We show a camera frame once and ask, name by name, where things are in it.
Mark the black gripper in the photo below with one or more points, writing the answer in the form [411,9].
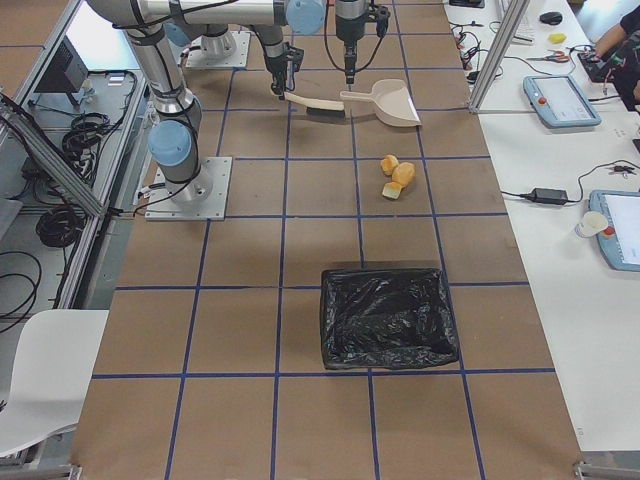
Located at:
[347,25]
[275,65]

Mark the beige hand brush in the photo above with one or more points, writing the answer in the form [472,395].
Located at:
[313,106]

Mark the beige plastic dustpan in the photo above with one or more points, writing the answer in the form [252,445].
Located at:
[392,102]

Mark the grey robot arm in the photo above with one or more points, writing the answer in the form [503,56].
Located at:
[183,36]
[146,25]

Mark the black bag lined bin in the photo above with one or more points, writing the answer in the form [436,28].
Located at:
[386,318]

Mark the bread piece near brush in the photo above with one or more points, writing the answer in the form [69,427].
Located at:
[388,164]

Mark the round bread roll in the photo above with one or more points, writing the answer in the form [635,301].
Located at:
[404,173]

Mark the bread piece far side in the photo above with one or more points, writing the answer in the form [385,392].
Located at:
[392,190]

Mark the upper blue teach pendant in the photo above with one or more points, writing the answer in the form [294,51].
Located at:
[559,102]

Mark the blue teach pendant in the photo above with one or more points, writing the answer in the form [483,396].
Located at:
[559,102]
[619,242]

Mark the yellow sponge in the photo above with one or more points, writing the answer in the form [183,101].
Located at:
[556,38]

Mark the black control box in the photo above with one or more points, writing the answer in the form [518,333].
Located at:
[65,73]

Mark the black computer mouse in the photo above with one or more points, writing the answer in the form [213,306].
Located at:
[551,18]

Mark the black power adapter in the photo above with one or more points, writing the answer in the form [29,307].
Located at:
[549,196]

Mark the person in dark clothes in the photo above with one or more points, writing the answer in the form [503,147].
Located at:
[622,41]

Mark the white paper cup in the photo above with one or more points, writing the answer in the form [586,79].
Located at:
[591,223]

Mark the lower blue teach pendant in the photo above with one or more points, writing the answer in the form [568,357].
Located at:
[619,242]

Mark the white chair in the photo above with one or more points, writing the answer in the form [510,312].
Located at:
[52,369]

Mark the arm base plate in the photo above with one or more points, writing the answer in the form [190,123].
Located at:
[204,198]
[227,51]

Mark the aluminium frame post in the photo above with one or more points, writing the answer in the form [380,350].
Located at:
[509,24]

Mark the red handled scissors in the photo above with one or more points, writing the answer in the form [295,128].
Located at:
[554,56]

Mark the aluminium side rail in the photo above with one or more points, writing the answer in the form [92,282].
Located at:
[44,152]

